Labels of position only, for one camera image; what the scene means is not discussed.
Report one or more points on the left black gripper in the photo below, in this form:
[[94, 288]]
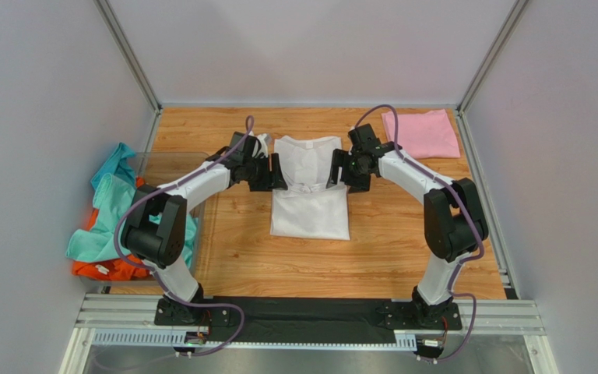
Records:
[[268, 182]]

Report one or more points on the mint green t shirt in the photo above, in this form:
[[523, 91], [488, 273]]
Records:
[[107, 207]]

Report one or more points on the white t shirt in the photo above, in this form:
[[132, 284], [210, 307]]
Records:
[[308, 208]]

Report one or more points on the clear plastic bin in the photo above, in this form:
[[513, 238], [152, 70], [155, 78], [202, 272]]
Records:
[[158, 168]]

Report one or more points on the aluminium frame rail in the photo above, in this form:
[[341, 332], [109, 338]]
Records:
[[142, 333]]

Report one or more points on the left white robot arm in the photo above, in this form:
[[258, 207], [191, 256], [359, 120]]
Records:
[[153, 227]]

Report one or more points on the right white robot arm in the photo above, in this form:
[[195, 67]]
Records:
[[454, 222]]

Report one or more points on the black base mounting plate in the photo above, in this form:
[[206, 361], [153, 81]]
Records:
[[304, 320]]

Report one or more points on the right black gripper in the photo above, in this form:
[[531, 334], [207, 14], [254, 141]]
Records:
[[349, 170]]

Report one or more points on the folded pink t shirt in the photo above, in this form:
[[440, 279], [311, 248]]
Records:
[[424, 135]]

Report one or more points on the teal blue t shirt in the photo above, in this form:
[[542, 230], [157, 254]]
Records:
[[117, 165]]

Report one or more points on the orange t shirt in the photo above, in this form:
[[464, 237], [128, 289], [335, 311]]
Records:
[[107, 269]]

